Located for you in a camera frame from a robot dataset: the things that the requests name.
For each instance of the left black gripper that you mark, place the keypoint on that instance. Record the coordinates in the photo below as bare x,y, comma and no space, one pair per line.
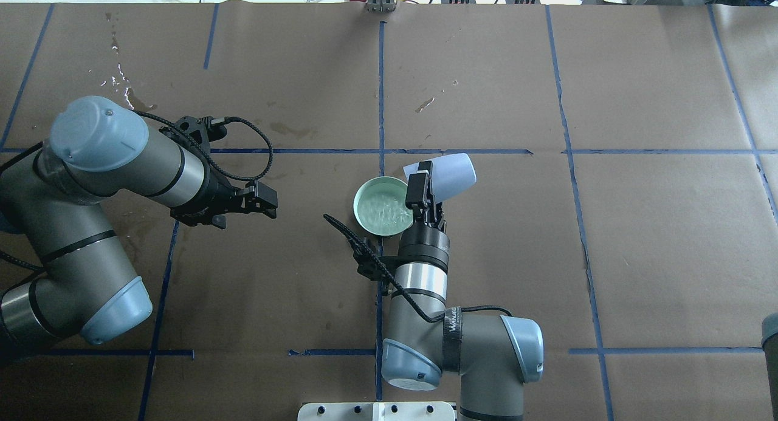
217,197

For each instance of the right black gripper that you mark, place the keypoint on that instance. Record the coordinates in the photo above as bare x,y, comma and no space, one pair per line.
425,245

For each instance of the blue-grey plastic cup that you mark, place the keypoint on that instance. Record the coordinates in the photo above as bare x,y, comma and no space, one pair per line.
452,175

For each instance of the light green bowl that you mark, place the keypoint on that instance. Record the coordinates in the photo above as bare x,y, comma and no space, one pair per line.
379,206

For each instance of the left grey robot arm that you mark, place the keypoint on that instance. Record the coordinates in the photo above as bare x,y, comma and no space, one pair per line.
52,193

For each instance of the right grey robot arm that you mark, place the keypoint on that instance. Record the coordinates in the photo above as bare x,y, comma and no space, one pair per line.
493,353

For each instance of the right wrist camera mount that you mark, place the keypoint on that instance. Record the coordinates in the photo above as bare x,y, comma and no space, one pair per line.
369,263

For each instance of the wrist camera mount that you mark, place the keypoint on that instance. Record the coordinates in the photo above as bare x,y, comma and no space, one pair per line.
369,263
195,134

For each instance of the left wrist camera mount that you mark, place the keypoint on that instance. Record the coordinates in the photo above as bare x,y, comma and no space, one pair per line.
195,134

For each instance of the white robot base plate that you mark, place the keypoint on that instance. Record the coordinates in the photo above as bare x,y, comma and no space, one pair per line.
435,410

